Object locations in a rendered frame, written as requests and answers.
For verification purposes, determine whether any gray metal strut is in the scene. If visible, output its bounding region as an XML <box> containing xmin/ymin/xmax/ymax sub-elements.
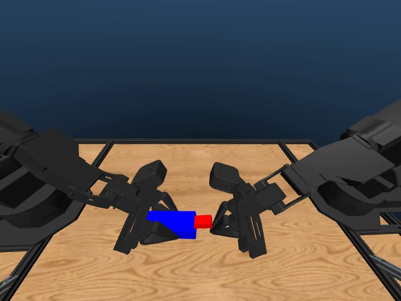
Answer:
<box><xmin>368</xmin><ymin>254</ymin><xmax>401</xmax><ymax>283</ymax></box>
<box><xmin>0</xmin><ymin>275</ymin><xmax>17</xmax><ymax>294</ymax></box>

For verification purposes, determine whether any thin red peg bar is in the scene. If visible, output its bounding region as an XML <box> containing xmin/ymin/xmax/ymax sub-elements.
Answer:
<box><xmin>193</xmin><ymin>214</ymin><xmax>214</xmax><ymax>230</ymax></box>

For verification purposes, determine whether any black table frame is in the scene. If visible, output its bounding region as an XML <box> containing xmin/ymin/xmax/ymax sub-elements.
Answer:
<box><xmin>0</xmin><ymin>138</ymin><xmax>401</xmax><ymax>301</ymax></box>

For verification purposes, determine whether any blue hollow socket block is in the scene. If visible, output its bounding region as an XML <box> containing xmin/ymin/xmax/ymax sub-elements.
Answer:
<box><xmin>146</xmin><ymin>210</ymin><xmax>197</xmax><ymax>240</ymax></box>

